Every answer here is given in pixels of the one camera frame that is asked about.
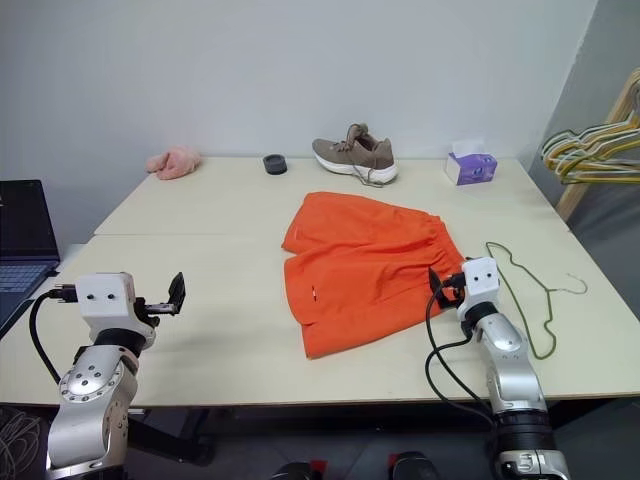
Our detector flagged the black round dish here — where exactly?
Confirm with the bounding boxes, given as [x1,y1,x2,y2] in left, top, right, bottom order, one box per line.
[262,153,291,177]

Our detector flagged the light wooden rack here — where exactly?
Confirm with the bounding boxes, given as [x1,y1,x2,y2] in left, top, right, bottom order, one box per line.
[555,68,640,222]

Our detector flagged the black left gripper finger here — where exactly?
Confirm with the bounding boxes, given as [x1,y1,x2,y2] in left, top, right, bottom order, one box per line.
[167,271,188,317]

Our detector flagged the coiled pale cable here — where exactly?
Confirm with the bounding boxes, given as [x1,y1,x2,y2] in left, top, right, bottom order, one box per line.
[0,404,52,480]

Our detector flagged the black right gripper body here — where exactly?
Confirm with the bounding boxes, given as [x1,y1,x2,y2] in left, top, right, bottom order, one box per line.
[445,272,467,308]

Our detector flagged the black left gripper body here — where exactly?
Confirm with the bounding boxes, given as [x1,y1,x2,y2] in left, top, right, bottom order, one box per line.
[134,296,178,320]

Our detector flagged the green wire hanger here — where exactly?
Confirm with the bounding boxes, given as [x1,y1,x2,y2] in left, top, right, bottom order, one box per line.
[485,240,589,361]

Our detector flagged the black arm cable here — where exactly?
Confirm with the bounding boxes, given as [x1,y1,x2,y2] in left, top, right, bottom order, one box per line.
[424,293,497,419]
[28,285,77,387]

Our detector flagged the purple tissue box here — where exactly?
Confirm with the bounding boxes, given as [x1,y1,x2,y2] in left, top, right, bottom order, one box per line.
[445,150,499,188]

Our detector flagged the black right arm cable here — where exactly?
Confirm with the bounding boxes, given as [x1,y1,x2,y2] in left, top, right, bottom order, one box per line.
[424,293,497,419]

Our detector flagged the bundle of wire hangers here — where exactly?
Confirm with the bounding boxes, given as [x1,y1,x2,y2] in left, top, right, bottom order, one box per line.
[540,110,640,186]

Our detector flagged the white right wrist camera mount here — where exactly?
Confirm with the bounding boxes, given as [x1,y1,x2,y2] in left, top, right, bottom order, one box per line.
[460,256,501,307]

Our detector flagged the pink plush cloth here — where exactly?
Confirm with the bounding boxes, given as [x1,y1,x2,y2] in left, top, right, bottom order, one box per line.
[145,145,203,182]

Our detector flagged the dark rounded shape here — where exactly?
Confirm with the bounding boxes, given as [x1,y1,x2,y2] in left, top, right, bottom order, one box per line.
[272,459,330,480]
[388,450,442,480]

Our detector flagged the orange shorts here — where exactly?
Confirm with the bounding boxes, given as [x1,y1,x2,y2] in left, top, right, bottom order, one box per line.
[280,190,466,361]

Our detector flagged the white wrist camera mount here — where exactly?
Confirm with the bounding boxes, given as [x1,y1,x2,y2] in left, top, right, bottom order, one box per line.
[460,256,501,307]
[74,271,156,347]

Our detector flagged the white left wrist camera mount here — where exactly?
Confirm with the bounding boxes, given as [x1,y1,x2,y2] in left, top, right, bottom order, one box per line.
[74,271,156,347]

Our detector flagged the brown sneaker with white sole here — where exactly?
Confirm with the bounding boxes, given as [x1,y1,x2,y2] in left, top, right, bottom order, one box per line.
[311,122,399,189]

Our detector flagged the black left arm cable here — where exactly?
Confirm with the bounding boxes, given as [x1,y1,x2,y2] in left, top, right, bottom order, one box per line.
[28,285,77,387]

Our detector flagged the dark blue laptop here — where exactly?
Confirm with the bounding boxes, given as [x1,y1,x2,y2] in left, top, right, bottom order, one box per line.
[0,179,63,341]

